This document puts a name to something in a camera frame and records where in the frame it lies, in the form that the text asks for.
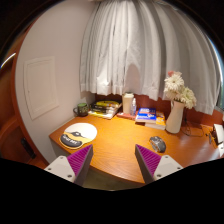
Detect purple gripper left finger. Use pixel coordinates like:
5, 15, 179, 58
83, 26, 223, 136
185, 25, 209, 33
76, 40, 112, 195
45, 145, 93, 186

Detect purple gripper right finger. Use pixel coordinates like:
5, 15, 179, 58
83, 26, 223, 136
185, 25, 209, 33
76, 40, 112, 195
135, 144, 182, 184

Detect grey computer mouse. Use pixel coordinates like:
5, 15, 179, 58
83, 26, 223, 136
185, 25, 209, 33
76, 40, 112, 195
150, 136, 166, 153

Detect round yellow white mouse pad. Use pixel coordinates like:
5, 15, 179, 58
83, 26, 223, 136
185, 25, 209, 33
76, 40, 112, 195
59, 123, 97, 149

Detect yellow book under blue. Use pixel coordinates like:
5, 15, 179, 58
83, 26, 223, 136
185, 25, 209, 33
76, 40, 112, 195
145, 111, 166, 130

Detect white ceramic vase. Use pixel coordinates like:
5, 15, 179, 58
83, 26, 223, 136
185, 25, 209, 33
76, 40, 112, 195
166, 101, 184, 134

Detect red flat book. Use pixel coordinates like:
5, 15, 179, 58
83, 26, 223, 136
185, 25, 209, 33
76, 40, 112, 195
116, 112, 136, 120

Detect dark green mug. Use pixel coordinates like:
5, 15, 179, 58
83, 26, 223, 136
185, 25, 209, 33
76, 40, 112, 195
73, 103, 89, 117

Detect clear plastic bottle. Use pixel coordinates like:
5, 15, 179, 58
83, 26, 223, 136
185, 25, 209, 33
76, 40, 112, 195
130, 98, 137, 116

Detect stack of yellow black books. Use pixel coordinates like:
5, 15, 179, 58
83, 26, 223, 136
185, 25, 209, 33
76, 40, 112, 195
89, 101, 122, 119

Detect white cylindrical tumbler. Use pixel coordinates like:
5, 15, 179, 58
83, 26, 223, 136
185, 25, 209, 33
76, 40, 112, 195
122, 92, 134, 114

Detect white device at right edge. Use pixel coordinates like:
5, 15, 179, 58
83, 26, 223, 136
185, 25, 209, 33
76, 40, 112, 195
212, 124, 224, 144

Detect white pink flowers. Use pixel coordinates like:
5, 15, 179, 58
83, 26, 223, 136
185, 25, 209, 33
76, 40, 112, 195
164, 71, 197, 109

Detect white curtain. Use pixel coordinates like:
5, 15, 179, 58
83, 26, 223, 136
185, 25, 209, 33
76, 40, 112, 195
80, 0, 220, 114

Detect black cable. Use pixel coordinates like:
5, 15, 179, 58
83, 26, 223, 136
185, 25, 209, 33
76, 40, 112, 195
180, 109, 214, 138

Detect white wall panel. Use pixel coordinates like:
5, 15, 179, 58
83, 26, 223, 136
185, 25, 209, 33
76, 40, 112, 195
24, 57, 59, 120

